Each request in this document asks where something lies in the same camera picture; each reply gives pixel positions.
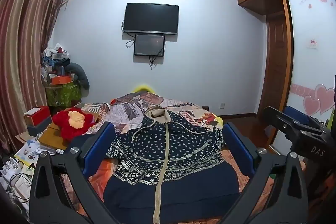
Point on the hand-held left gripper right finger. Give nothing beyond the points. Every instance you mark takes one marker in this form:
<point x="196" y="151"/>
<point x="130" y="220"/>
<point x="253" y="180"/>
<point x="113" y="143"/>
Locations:
<point x="237" y="150"/>

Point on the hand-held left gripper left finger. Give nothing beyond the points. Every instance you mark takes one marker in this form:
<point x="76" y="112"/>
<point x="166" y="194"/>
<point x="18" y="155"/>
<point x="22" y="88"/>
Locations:
<point x="103" y="144"/>

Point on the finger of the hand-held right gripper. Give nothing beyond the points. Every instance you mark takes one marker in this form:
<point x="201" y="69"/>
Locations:
<point x="290" y="109"/>
<point x="288" y="121"/>

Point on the navy patterned zip jacket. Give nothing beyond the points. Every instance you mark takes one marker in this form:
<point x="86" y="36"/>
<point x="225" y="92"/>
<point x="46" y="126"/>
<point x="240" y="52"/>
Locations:
<point x="183" y="140"/>

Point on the red plush toy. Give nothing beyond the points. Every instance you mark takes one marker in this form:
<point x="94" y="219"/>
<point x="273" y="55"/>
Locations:
<point x="71" y="124"/>

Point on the printed blanket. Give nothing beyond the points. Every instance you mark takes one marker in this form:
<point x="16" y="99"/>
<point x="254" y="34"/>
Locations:
<point x="131" y="113"/>

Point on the brown wooden door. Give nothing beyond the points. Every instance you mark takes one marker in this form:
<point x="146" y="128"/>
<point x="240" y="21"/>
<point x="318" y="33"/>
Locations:
<point x="275" y="64"/>

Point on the wooden board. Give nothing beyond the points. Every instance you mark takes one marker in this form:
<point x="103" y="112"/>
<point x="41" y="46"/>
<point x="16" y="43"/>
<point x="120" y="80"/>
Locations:
<point x="51" y="138"/>

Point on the green patterned box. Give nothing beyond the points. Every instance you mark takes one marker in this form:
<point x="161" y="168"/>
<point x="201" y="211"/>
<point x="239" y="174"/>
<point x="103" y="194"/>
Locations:
<point x="63" y="94"/>

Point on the dark grey box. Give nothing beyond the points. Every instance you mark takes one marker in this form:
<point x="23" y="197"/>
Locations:
<point x="39" y="128"/>

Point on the yellow plush object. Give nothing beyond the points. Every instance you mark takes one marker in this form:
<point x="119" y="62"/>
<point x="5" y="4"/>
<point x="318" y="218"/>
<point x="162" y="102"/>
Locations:
<point x="143" y="88"/>

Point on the red box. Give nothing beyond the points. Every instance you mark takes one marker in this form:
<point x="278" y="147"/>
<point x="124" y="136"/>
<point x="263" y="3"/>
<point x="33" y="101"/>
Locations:
<point x="36" y="115"/>

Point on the pile of papers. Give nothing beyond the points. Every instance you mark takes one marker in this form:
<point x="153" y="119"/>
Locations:
<point x="30" y="154"/>

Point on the orange box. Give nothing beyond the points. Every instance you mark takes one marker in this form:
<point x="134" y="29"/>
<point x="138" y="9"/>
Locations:
<point x="61" y="80"/>

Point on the pile of clutter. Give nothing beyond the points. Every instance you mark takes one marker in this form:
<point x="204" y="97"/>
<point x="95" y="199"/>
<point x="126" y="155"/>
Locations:
<point x="53" y="58"/>

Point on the striped curtain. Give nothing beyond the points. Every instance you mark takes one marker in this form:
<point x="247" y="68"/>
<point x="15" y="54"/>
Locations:
<point x="23" y="43"/>

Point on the white wall socket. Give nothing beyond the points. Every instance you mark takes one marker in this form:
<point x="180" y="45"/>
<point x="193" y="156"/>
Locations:
<point x="222" y="105"/>

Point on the small black wall monitor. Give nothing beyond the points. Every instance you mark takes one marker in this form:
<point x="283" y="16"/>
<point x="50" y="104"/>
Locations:
<point x="149" y="45"/>

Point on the large black wall television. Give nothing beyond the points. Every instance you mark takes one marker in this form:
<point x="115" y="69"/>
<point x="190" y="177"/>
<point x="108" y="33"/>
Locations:
<point x="151" y="18"/>

